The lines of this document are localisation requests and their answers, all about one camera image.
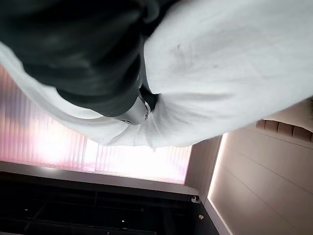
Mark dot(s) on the brown tufted headboard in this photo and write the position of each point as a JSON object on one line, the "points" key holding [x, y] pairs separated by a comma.
{"points": [[284, 127]]}

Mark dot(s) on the pink sheer window curtain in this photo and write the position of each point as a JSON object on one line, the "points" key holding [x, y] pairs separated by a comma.
{"points": [[61, 149]]}

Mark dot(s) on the small white ceiling sensor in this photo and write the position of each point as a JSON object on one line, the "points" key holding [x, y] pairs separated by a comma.
{"points": [[194, 199]]}

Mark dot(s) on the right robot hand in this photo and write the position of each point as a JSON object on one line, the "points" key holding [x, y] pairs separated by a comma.
{"points": [[80, 49]]}

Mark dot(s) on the white bed sheet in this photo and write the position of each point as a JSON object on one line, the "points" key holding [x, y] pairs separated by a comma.
{"points": [[220, 73]]}

